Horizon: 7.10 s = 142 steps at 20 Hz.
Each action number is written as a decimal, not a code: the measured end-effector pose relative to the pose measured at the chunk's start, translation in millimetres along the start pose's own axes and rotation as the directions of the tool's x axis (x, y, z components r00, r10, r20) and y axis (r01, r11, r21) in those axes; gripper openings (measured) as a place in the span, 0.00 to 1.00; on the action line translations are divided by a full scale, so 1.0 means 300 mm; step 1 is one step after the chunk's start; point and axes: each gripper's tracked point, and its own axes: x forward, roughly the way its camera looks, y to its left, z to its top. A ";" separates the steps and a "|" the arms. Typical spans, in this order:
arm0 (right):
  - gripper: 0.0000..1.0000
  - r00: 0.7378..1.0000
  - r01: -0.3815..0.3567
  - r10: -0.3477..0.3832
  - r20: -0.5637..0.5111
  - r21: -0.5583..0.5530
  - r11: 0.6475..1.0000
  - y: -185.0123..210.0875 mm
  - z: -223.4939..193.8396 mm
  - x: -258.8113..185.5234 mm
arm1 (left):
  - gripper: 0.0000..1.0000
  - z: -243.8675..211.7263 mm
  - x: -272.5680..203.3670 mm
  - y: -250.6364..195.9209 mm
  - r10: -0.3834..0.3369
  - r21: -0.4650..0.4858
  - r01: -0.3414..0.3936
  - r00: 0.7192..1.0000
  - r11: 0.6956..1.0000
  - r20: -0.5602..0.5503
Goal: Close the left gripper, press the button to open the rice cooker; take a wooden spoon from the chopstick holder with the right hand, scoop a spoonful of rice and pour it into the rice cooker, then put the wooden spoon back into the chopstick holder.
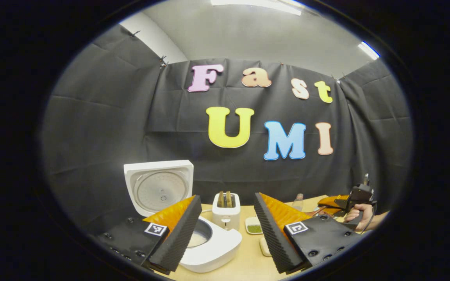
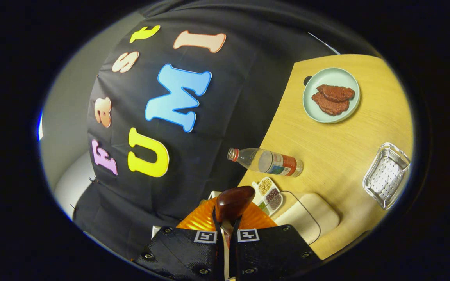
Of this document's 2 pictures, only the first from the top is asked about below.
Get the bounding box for small ceiling light panel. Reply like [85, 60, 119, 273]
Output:
[358, 41, 380, 60]

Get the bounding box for black backdrop cloth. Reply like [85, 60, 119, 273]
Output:
[41, 24, 413, 235]

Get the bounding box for white rice cooker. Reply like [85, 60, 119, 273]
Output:
[123, 160, 243, 274]

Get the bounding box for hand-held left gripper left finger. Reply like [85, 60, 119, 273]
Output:
[92, 195, 202, 276]

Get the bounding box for white toaster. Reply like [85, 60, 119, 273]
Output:
[212, 191, 241, 231]

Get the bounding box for white divided bean dish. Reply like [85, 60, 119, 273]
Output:
[245, 217, 264, 235]

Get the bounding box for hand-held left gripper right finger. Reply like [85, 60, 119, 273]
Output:
[254, 192, 362, 274]

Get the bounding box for clear box of rice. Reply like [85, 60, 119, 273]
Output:
[259, 236, 273, 257]

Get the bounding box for clear plastic water bottle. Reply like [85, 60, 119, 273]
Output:
[291, 193, 304, 213]

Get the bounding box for long ceiling light panel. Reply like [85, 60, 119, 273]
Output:
[211, 0, 302, 16]

